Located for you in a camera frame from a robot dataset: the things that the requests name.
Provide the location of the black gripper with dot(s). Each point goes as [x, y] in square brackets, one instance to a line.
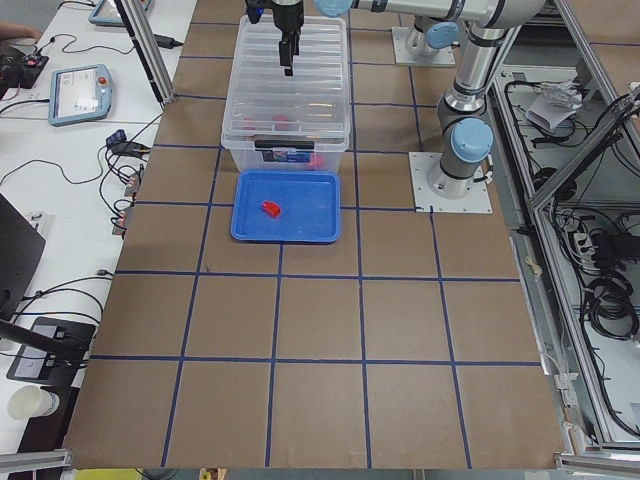
[287, 16]

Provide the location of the red block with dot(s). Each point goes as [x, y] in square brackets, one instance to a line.
[271, 208]
[281, 123]
[316, 161]

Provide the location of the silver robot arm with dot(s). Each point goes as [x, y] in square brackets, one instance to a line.
[255, 9]
[468, 139]

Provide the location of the clear plastic box lid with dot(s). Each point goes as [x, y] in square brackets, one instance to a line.
[287, 75]

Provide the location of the red block in box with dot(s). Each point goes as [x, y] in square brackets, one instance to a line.
[316, 161]
[281, 123]

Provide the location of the clear plastic storage box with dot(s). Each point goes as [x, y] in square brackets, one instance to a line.
[285, 95]

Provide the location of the black power adapter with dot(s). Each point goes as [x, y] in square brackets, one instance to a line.
[167, 42]

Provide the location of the blue plastic tray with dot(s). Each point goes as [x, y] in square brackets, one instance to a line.
[310, 203]

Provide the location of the teach pendant tablet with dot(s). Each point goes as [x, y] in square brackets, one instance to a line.
[105, 14]
[79, 94]

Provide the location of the black laptop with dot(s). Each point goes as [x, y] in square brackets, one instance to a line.
[22, 248]

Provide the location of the white paper cup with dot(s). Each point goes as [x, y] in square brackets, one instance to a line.
[32, 402]

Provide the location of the black box latch handle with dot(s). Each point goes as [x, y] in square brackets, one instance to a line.
[280, 144]

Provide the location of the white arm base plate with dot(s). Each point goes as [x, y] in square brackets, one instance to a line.
[431, 48]
[435, 192]

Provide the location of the aluminium frame post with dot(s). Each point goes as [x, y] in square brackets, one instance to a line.
[140, 33]

